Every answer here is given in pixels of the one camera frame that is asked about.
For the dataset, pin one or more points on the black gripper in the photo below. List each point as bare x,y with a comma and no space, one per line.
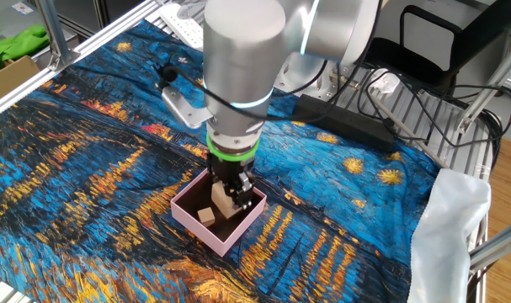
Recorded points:
227,170

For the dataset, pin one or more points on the large wooden block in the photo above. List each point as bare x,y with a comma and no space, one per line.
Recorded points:
223,202

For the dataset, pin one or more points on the small wooden cube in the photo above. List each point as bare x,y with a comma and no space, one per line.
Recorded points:
206,216

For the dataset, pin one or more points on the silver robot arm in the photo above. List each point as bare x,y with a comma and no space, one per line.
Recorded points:
242,54

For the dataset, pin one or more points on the pink gift box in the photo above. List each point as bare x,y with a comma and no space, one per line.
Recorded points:
196,230

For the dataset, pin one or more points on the open cardboard box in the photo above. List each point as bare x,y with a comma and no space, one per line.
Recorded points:
6,82

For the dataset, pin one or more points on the black foam block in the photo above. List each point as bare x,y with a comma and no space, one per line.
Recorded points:
343,122

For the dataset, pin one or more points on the starry night print cloth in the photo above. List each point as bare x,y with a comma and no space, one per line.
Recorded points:
91,147

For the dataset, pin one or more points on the white power strip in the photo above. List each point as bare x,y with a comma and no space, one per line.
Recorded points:
183,29

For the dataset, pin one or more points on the black office chair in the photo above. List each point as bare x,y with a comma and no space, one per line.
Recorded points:
406,59

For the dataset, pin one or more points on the translucent white plastic sheet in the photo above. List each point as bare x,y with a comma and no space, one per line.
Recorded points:
444,244

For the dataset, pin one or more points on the green cloth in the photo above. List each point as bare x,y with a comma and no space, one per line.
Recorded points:
19,46

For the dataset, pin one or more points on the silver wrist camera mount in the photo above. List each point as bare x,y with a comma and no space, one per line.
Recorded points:
183,109

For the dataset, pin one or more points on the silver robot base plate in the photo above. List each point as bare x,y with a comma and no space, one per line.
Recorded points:
305,82

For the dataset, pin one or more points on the aluminium frame strut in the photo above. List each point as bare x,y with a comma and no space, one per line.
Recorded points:
55,29
499,246
491,80

